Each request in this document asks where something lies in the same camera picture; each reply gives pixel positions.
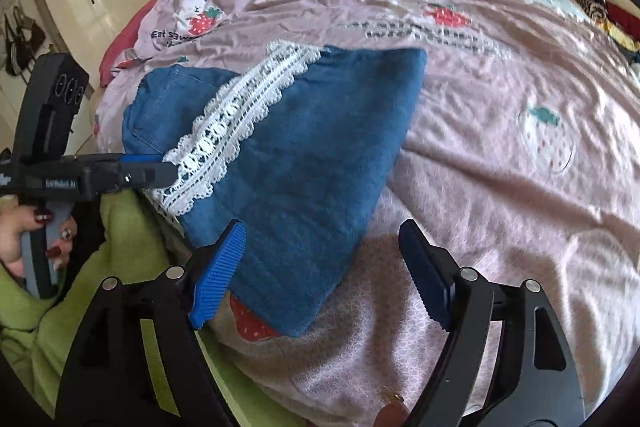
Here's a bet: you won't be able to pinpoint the blue denim pants lace trim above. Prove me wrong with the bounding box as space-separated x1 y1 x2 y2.
121 42 429 339

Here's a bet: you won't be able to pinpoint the hanging handbags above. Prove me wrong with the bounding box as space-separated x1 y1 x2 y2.
2 4 49 84

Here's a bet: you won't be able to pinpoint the pink strawberry printed blanket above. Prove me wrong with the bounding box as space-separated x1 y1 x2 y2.
92 0 640 427

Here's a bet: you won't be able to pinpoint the person's green clothing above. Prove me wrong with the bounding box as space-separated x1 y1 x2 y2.
92 192 306 427

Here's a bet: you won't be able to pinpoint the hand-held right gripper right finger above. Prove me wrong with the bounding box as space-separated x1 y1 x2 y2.
398 218 587 427

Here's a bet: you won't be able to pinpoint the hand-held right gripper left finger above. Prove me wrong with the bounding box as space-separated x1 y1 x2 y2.
55 219 248 427

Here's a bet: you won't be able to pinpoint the person's left hand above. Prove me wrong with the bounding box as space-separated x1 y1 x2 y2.
0 199 79 282

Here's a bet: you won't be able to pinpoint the person's left forearm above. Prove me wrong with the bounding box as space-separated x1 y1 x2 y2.
0 263 108 413

